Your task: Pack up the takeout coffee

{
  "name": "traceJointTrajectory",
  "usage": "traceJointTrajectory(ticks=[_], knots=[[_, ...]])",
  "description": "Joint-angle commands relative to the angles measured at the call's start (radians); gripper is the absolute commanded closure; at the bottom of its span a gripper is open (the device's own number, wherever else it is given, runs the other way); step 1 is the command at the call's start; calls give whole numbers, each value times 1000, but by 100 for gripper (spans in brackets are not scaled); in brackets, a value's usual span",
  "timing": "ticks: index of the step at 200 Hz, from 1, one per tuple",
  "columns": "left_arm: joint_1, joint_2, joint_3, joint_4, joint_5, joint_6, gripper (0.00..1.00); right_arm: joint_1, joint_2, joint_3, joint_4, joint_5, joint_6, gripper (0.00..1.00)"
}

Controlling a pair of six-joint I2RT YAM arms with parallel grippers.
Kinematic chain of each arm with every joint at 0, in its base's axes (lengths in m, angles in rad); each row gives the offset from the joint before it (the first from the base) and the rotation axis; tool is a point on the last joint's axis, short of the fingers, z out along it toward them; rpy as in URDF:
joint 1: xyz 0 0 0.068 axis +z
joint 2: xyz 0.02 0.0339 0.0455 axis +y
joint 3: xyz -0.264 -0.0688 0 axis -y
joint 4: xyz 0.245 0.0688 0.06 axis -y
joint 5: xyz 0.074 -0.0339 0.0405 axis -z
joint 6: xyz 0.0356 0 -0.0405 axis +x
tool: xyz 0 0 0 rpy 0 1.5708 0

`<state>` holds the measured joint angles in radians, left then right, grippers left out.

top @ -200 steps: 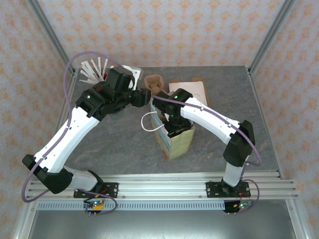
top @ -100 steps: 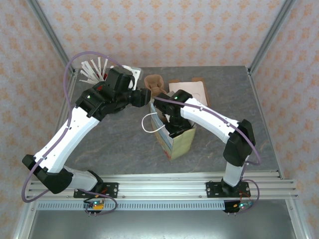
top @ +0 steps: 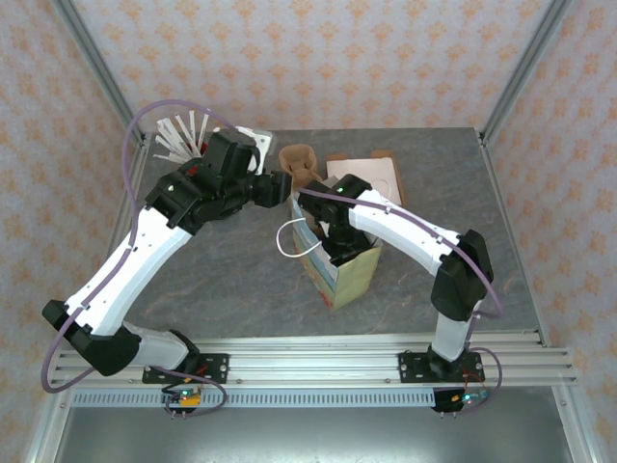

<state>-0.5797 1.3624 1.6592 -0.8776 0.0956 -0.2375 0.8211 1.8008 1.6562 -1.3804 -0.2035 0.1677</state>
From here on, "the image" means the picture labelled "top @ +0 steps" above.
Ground white napkin stack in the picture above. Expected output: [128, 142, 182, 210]
[326, 157, 405, 206]

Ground base circuit board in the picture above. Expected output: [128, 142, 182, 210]
[450, 390, 489, 407]
[162, 387, 202, 407]

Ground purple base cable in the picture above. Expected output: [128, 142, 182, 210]
[441, 346, 505, 417]
[161, 368, 230, 420]

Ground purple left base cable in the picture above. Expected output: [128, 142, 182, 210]
[161, 368, 230, 420]

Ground left base circuit board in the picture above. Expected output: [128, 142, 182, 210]
[162, 387, 202, 407]

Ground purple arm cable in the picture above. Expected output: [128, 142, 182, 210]
[297, 188, 505, 320]
[41, 98, 240, 395]

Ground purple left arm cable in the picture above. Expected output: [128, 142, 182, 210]
[41, 98, 240, 395]

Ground aluminium frame post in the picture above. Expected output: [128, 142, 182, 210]
[47, 0, 148, 149]
[481, 0, 577, 146]

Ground brown pulp cup carrier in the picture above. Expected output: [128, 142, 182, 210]
[278, 144, 323, 187]

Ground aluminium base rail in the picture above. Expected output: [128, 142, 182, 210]
[51, 336, 578, 387]

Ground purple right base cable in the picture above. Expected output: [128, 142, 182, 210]
[441, 346, 505, 417]

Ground printed paper bag white handles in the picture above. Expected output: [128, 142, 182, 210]
[275, 176, 385, 313]

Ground white slotted cable duct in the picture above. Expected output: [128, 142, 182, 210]
[71, 388, 438, 409]

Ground aluminium table side rail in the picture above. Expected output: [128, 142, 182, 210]
[479, 129, 606, 463]
[23, 134, 150, 463]

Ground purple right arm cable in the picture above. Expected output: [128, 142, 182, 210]
[297, 188, 505, 320]

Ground right base circuit board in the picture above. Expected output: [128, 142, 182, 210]
[450, 390, 489, 407]

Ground brown cardboard napkin tray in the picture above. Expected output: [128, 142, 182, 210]
[326, 150, 407, 206]

